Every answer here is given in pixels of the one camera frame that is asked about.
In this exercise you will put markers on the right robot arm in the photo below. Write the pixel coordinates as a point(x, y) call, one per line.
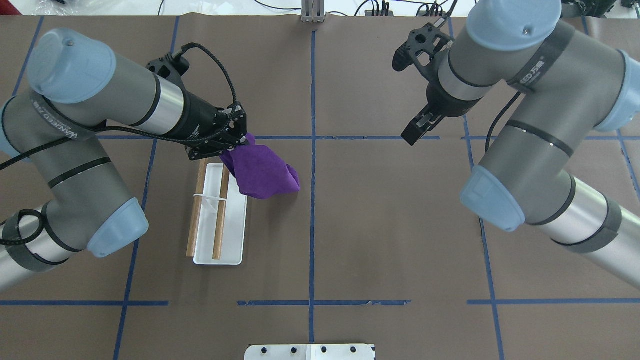
point(571, 84)

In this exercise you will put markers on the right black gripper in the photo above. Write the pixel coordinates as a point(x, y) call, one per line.
point(446, 103)

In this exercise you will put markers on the purple towel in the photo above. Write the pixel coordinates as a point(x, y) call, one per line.
point(259, 172)

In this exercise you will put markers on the white rack base tray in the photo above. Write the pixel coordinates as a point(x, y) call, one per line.
point(235, 222)

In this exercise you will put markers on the aluminium frame post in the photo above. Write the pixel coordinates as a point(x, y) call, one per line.
point(313, 11)

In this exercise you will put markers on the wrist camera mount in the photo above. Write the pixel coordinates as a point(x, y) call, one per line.
point(421, 49)
point(170, 68)

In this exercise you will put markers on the front wooden rack rod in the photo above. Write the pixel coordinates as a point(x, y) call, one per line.
point(221, 213)

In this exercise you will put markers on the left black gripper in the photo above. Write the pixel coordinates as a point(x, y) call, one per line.
point(199, 120)

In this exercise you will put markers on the white rack wire stand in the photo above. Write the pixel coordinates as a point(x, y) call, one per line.
point(210, 203)

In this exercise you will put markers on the wooden rack rod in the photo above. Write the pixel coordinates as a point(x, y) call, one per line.
point(196, 209)
point(221, 213)

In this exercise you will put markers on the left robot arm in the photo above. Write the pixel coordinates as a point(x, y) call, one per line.
point(80, 87)

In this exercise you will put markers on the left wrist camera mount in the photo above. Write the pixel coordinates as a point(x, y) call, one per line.
point(170, 68)

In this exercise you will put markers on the rear wooden rack rod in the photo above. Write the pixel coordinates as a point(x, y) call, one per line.
point(196, 209)

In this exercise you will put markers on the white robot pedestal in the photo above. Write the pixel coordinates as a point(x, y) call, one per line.
point(326, 351)

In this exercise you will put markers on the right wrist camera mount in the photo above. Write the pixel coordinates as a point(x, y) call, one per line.
point(421, 49)

